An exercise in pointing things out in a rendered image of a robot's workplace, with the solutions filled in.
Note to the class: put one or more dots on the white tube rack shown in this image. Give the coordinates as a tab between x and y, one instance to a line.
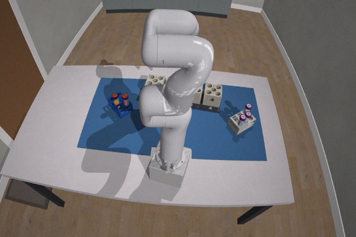
238	129

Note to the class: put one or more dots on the blue tube rack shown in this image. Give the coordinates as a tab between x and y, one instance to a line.
123	110

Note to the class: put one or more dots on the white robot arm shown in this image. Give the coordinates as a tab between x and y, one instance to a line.
170	105

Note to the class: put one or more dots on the blue bench mat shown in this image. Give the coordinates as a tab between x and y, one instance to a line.
208	134

